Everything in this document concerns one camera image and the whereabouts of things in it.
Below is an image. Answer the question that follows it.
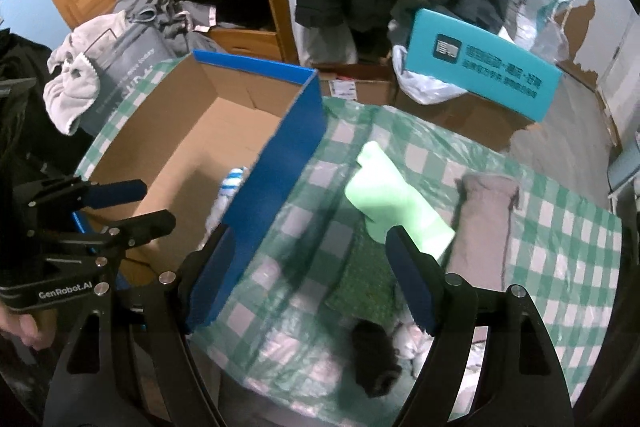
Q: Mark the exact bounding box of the light green sock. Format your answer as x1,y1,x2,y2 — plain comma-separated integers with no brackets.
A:
344,142,457,260

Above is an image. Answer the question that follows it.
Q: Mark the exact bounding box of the blue-sided cardboard box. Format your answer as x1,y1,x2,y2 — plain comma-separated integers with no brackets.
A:
75,50,326,334

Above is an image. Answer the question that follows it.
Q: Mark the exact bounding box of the white plastic bag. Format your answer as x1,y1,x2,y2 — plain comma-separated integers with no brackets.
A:
391,44,468,106

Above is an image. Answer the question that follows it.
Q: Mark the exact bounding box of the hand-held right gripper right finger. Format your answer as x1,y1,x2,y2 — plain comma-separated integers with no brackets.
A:
385,223,576,427

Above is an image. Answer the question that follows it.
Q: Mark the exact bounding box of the black sock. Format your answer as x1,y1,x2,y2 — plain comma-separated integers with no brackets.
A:
350,321,403,399

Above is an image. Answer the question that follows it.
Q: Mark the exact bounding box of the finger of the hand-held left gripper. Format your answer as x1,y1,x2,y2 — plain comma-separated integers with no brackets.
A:
30,210,177,258
12,176,147,214

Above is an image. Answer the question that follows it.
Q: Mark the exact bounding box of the white patterned cloth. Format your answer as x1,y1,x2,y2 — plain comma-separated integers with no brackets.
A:
392,319,488,379

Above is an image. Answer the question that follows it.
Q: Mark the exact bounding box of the white blue striped sock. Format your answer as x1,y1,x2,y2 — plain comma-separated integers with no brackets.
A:
202,166,251,248

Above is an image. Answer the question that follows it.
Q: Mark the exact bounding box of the person's left hand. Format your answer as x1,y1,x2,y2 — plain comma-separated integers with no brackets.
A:
0,304,53,351

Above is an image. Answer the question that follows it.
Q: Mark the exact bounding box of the large brown cardboard box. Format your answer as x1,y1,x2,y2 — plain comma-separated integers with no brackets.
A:
390,77,536,152

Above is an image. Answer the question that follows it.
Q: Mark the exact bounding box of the light blue storage cabinet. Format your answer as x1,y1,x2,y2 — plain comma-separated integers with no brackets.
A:
607,142,640,212

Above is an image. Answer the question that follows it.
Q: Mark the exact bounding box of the grey fleece mitten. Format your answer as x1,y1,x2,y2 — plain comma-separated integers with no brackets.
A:
442,173,521,289

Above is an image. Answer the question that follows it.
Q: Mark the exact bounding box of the grey printed bag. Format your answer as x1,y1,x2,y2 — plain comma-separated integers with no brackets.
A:
80,24,174,138

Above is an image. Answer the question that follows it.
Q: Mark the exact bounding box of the light grey hanging garment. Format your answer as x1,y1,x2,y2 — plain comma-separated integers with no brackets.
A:
295,23,359,68

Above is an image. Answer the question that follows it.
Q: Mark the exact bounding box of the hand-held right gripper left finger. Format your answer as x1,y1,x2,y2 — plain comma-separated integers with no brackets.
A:
45,222,238,427

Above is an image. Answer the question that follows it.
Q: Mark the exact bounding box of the green white checkered tablecloth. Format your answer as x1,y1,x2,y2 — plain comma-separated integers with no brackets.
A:
75,57,623,427

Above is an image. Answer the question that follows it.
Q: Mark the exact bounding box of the teal printed box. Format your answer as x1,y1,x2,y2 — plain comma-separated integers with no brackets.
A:
404,9,563,124

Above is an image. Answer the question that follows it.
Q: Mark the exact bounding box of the white grey towel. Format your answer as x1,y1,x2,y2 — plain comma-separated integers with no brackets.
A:
42,13,134,136

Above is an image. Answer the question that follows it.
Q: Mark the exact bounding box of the dark green knitted cloth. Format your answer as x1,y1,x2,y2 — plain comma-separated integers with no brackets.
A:
325,219,407,323

